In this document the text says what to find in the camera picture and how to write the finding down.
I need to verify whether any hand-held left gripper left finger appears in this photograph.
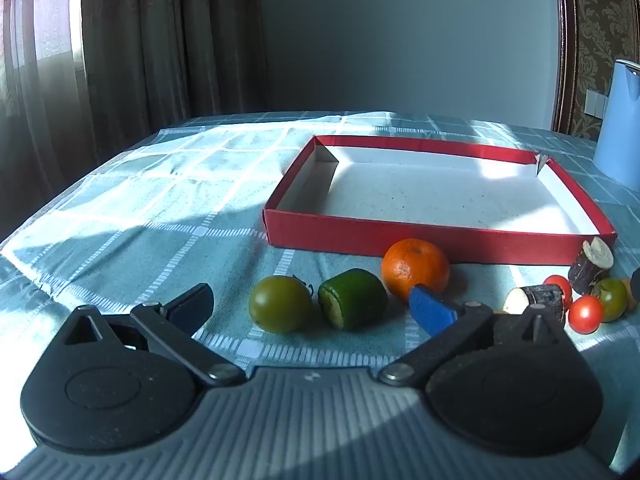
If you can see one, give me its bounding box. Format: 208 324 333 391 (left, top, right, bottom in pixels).
64 282 247 388

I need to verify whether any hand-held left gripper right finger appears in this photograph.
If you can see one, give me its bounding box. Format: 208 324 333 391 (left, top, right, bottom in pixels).
378 284 572 389

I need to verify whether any orange mandarin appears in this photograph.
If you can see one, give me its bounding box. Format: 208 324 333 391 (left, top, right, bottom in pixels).
381 238 451 303

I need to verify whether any eggplant piece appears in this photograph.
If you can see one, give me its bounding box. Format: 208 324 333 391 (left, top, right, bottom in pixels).
568 237 615 296

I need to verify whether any green cucumber piece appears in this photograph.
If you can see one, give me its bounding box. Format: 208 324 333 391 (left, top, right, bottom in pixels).
317 268 389 331

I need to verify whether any large green tomato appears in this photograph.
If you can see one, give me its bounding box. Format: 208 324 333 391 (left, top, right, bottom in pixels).
248 275 313 335

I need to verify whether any dark sugarcane piece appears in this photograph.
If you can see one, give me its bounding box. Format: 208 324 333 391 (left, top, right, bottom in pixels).
502 284 568 326

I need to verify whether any red cardboard box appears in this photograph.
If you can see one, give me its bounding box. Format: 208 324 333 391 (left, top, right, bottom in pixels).
262 135 618 267

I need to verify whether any small green tomato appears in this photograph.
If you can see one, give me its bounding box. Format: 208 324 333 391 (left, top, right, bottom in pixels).
591 277 629 323

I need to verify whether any red cherry tomato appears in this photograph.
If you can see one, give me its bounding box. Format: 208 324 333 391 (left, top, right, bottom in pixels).
543 274 573 310
568 295 604 335

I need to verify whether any teal checked tablecloth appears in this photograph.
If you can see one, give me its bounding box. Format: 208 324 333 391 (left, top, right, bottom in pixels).
0 110 640 480

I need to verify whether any light blue kettle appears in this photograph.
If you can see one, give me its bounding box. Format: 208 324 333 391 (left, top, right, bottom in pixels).
592 58 640 188

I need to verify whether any brown curtain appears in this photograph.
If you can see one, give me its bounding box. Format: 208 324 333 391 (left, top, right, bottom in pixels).
80 0 268 163

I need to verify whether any sheer curtain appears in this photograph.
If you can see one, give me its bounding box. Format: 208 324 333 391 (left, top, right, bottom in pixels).
0 0 93 241

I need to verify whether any dark wooden frame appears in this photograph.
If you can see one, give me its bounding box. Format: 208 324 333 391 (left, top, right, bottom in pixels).
550 0 581 133

